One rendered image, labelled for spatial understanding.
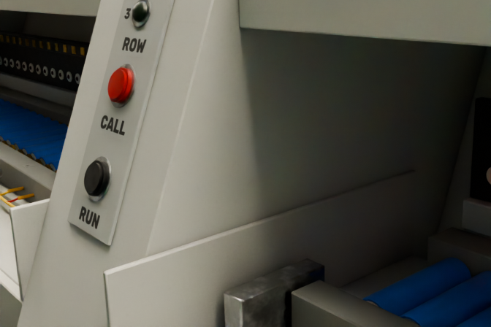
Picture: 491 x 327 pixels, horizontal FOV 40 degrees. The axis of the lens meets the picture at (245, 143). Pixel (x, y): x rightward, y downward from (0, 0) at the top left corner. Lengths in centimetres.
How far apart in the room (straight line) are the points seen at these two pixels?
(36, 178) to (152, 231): 22
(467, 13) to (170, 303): 16
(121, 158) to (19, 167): 23
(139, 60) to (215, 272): 10
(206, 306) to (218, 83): 10
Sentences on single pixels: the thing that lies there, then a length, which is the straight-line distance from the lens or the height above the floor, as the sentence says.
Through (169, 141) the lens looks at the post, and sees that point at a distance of 27.
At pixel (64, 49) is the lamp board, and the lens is 73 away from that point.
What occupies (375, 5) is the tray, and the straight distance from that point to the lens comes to 23.
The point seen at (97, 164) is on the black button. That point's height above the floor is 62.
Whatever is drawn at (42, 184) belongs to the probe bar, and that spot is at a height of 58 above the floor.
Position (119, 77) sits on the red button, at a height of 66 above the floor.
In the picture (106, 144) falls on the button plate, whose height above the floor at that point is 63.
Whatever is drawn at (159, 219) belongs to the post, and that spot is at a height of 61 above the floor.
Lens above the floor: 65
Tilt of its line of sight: 1 degrees down
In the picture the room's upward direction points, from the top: 15 degrees clockwise
